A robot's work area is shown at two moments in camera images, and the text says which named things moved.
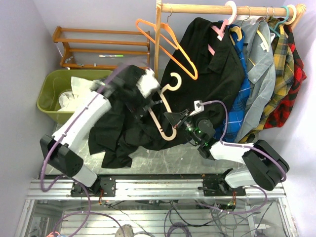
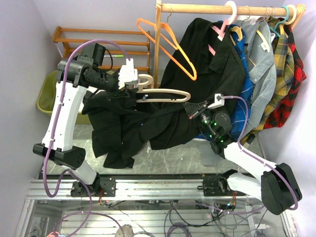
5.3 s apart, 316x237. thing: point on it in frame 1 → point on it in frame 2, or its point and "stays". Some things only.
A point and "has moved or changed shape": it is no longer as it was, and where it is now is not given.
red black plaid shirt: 283,110 stays
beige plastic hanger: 168,87 has moved or changed shape
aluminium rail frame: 154,209 stays
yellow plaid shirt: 284,59 stays
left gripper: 136,107 → 117,85
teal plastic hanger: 272,29 stays
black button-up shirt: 130,126 has moved or changed shape
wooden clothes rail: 297,13 stays
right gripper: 175,118 → 193,109
